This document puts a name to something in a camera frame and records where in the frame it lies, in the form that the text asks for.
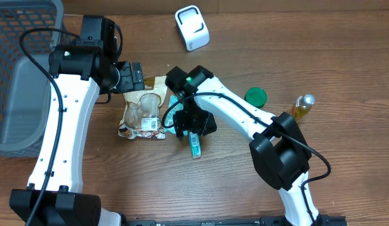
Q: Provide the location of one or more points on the brown Pantree snack pouch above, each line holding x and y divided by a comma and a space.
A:
141, 117

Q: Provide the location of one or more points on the mint green wipes pack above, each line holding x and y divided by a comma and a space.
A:
169, 118

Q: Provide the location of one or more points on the Kleenex tissue pocket pack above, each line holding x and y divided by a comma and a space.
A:
195, 145

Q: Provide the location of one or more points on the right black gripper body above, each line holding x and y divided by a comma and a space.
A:
195, 117

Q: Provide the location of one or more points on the white barcode scanner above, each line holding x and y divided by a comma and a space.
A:
192, 27

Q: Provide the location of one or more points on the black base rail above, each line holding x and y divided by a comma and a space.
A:
323, 220

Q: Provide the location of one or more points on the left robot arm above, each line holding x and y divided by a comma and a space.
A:
79, 72

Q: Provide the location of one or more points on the grey plastic mesh basket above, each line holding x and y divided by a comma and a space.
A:
24, 90

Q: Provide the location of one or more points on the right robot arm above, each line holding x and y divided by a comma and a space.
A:
278, 149

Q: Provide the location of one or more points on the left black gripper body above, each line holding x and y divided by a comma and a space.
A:
126, 82

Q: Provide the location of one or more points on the yellow oil bottle silver cap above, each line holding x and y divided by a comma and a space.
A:
301, 106

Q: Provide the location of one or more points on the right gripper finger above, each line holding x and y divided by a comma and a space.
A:
203, 133
179, 134

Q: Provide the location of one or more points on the green lid jar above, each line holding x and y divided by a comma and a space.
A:
256, 96

